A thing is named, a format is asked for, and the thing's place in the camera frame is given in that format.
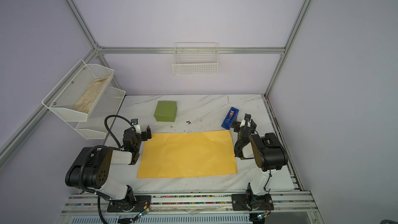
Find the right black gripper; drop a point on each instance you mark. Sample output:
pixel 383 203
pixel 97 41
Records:
pixel 250 124

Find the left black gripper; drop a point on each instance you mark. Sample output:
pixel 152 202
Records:
pixel 143 134

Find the green gift box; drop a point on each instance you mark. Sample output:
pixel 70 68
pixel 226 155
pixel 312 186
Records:
pixel 166 111

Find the yellow orange wrapping paper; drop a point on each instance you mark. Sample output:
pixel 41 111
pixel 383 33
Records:
pixel 186 155

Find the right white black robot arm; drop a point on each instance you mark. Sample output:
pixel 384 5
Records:
pixel 268 153

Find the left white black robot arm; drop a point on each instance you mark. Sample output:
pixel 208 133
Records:
pixel 90 170

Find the blue tape dispenser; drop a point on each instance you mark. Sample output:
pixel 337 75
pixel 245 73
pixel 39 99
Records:
pixel 230 118

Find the lower white mesh shelf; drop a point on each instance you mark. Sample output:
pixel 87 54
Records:
pixel 108 104

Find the white mesh shelf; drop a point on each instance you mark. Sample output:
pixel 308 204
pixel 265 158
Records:
pixel 63 97
pixel 108 104

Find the beige cloth in shelf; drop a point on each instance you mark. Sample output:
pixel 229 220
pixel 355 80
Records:
pixel 87 100

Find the upper white mesh shelf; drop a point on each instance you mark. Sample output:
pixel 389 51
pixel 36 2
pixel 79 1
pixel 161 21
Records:
pixel 63 97

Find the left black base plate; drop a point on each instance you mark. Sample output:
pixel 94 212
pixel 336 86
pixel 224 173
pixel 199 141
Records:
pixel 124 206

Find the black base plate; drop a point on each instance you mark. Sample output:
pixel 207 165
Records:
pixel 243 202
pixel 124 206

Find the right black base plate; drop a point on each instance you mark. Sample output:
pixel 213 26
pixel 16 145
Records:
pixel 243 202

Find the white wire wall basket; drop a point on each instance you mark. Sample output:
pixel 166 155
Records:
pixel 192 58

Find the aluminium frame rail front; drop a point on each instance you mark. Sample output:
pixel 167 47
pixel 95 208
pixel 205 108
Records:
pixel 199 203

